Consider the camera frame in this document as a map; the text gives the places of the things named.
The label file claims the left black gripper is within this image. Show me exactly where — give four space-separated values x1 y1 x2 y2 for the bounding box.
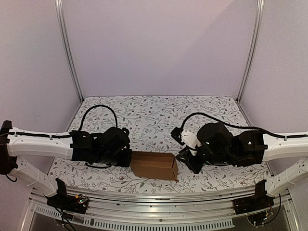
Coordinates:
95 149 132 168

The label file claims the brown cardboard box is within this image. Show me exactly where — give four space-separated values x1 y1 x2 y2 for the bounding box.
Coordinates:
130 152 179 180

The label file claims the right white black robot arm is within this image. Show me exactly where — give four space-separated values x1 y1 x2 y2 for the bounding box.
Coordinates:
171 122 308 210

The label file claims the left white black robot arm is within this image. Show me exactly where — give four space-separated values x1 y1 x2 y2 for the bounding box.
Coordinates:
0 120 132 209

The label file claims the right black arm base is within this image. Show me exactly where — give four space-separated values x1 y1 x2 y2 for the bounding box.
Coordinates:
232 180 274 215

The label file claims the floral patterned table mat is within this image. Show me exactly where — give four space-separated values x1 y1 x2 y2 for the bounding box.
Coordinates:
48 96 271 194

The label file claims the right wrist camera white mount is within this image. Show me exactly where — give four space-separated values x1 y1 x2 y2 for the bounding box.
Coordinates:
171 127 201 151

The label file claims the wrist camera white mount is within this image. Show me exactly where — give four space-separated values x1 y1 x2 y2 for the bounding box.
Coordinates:
122 128 129 139
171 127 201 151

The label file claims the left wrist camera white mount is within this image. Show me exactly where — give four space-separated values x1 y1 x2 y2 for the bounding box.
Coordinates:
122 128 129 139

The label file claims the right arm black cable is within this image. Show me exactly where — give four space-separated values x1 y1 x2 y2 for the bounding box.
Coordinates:
180 112 308 139

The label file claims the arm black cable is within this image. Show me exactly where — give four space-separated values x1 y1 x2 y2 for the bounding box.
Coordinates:
79 104 118 168
180 112 308 139

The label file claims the aluminium front rail frame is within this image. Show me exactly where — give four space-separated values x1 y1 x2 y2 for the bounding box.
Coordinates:
20 185 295 231

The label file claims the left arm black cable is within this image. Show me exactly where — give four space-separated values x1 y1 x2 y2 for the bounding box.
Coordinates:
79 104 118 168

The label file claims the left aluminium corner post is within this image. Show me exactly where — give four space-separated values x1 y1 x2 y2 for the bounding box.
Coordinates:
54 0 84 103

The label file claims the aluminium corner post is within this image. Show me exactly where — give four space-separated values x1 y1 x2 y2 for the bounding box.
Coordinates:
236 0 265 104
54 0 84 103

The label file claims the right aluminium corner post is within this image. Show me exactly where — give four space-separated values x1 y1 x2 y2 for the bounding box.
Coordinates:
236 0 265 104

